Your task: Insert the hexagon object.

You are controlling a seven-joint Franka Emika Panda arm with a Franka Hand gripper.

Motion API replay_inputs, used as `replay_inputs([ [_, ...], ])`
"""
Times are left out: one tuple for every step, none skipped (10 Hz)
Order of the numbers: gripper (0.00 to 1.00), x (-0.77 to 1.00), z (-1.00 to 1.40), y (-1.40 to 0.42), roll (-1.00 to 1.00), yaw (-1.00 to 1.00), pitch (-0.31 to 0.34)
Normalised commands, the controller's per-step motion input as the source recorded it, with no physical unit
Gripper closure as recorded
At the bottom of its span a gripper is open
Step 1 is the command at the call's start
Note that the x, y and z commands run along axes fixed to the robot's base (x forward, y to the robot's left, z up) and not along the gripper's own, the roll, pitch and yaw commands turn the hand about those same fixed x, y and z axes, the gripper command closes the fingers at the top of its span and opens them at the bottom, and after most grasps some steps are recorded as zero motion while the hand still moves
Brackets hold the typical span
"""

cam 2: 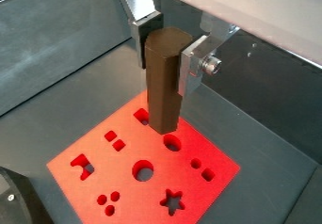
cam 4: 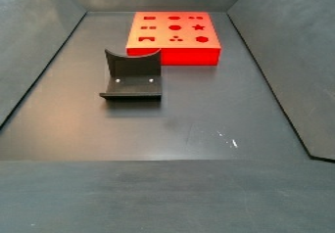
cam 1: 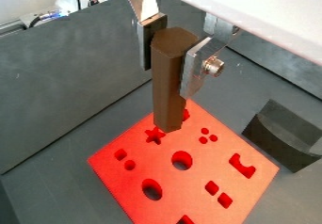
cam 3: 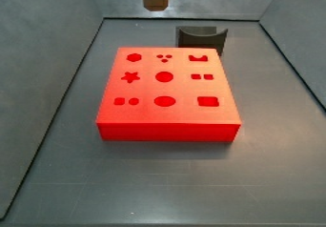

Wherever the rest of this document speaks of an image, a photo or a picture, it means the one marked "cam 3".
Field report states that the red shape sorter board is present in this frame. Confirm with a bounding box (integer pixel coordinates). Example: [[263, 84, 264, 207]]
[[94, 47, 241, 142]]

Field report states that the black curved holder block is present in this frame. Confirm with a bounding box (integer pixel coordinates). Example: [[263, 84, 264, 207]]
[[176, 26, 228, 55]]

